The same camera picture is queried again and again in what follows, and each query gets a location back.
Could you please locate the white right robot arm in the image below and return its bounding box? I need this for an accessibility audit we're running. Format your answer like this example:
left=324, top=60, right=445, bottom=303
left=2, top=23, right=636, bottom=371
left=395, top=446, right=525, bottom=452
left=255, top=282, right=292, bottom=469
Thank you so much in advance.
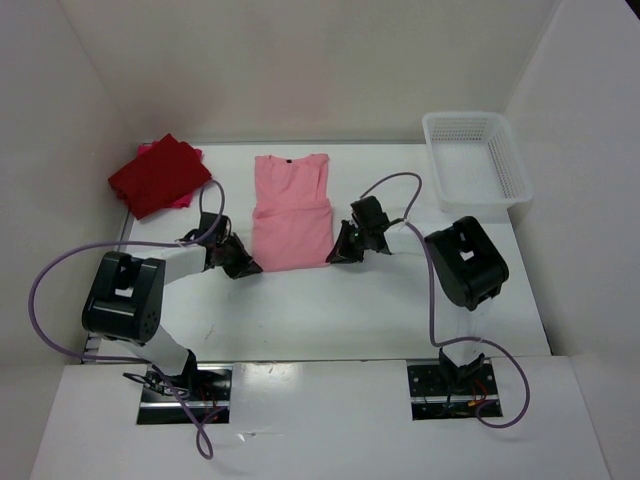
left=326, top=196, right=509, bottom=393

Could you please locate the magenta pink t shirt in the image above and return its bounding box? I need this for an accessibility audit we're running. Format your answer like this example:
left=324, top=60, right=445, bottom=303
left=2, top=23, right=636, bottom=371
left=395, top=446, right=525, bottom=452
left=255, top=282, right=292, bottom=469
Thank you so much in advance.
left=137, top=143, right=194, bottom=211

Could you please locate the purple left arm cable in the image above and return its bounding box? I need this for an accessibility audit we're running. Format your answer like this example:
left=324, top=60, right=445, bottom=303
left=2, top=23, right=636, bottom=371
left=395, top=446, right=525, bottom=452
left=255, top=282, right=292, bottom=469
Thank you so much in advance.
left=27, top=178, right=226, bottom=460

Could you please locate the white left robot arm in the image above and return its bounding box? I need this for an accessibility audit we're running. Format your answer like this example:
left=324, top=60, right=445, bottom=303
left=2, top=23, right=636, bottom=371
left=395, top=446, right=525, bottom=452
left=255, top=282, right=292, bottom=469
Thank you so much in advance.
left=82, top=212, right=263, bottom=400

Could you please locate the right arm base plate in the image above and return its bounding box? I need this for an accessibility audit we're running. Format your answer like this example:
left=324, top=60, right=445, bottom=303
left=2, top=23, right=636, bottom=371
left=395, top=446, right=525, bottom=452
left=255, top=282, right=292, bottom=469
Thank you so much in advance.
left=406, top=360, right=503, bottom=421

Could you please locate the light pink t shirt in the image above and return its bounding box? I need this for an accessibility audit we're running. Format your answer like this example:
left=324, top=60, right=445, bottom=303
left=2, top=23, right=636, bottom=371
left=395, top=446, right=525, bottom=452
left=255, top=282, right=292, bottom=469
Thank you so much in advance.
left=252, top=153, right=334, bottom=273

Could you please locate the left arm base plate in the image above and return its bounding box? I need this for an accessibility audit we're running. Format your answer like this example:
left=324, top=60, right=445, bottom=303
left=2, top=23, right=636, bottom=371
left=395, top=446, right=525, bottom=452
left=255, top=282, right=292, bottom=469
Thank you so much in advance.
left=124, top=363, right=233, bottom=426

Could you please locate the white plastic basket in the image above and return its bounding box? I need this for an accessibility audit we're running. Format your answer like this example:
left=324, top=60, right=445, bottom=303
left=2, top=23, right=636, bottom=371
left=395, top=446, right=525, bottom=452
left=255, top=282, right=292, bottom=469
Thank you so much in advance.
left=422, top=111, right=533, bottom=215

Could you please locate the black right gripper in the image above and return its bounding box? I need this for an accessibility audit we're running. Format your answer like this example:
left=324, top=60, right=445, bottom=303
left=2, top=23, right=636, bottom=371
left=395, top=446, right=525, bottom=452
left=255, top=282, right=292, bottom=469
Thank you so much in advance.
left=327, top=219, right=371, bottom=263

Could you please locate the dark red t shirt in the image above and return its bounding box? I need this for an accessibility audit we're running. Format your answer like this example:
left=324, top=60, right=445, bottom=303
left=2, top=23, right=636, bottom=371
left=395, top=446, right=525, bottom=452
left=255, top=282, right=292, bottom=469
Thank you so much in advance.
left=108, top=134, right=212, bottom=220

